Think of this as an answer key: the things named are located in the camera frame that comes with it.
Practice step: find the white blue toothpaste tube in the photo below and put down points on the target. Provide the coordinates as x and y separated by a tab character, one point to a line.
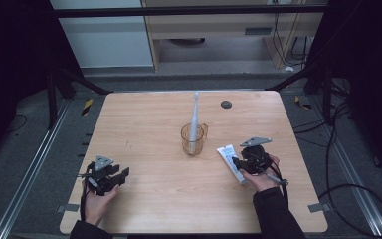
228	157

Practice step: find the grey table bracket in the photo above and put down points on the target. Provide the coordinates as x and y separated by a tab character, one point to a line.
68	208
319	207

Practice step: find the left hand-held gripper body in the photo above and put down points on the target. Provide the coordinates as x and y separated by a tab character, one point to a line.
100	176

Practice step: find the aluminium floor rail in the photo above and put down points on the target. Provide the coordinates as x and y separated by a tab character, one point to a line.
351	172
30	166

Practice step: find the light wooden desk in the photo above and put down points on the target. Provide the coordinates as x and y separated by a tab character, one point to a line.
212	26

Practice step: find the black frame strut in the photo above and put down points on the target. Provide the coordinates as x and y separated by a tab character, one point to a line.
76	79
298	76

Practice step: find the amber transparent cup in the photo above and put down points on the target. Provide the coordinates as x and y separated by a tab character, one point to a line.
193	146

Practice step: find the person's left hand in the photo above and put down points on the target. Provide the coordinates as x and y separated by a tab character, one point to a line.
96	205

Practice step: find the yellow black striped tape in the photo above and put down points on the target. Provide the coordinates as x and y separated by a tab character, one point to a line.
302	103
87	106

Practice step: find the white cabinet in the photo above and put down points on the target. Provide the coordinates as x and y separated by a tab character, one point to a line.
106	40

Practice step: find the grey electric toothbrush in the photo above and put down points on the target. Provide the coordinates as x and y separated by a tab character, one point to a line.
194	119

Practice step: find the person's right hand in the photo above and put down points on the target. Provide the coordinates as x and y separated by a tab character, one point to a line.
262	181

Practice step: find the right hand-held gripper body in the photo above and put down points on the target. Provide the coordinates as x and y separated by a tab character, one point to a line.
257	157

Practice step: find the black horizontal frame bar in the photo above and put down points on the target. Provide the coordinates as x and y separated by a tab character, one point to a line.
179	11

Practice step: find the dark round table grommet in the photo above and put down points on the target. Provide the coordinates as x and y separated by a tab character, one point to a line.
226	104

